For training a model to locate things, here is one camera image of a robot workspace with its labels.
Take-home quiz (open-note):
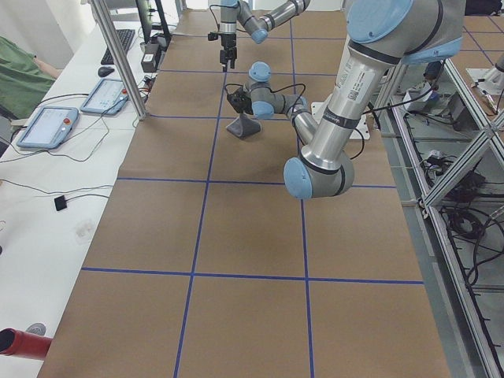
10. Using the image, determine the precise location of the near teach pendant tablet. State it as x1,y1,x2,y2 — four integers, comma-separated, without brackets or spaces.
17,106,79,150

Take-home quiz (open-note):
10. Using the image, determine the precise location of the black keyboard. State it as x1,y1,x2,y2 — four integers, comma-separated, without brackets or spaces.
100,28,136,66

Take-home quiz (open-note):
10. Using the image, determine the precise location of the small black square pad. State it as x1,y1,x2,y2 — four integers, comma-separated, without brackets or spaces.
54,195,68,212

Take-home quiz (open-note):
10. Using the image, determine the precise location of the aluminium frame post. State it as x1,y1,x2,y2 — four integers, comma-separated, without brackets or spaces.
88,0,147,121

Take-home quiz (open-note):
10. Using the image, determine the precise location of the red cylinder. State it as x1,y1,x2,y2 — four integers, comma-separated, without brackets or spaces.
1,328,53,361

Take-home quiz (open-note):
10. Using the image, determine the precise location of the black camera cable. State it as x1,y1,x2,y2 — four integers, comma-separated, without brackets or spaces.
224,82,308,98
208,3,224,35

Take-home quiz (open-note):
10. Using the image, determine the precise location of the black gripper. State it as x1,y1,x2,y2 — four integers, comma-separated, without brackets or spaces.
227,89,252,115
220,34,237,72

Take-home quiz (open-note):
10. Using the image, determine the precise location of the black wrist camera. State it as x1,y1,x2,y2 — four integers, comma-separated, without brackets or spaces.
207,31,220,41

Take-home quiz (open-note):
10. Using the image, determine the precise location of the black box with label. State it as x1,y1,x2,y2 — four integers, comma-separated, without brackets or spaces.
141,43,161,73

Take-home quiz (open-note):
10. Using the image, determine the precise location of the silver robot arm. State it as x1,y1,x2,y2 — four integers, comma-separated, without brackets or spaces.
208,0,310,72
228,1,465,199

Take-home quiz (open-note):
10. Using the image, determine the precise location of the pink and grey towel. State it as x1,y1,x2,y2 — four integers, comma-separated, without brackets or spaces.
226,113,261,139

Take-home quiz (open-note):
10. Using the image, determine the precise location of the black computer mouse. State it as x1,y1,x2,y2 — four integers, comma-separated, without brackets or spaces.
97,66,115,78

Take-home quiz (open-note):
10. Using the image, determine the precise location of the teach pendant tablet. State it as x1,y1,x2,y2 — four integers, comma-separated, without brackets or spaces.
80,78,128,116
17,106,79,150

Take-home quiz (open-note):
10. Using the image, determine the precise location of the black computer monitor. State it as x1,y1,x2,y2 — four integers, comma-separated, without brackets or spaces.
135,0,168,43

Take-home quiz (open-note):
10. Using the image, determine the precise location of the far teach pendant tablet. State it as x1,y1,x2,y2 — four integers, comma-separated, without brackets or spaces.
80,78,128,116

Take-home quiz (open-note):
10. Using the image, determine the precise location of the person in green shirt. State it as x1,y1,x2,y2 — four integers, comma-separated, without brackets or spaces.
1,36,62,120

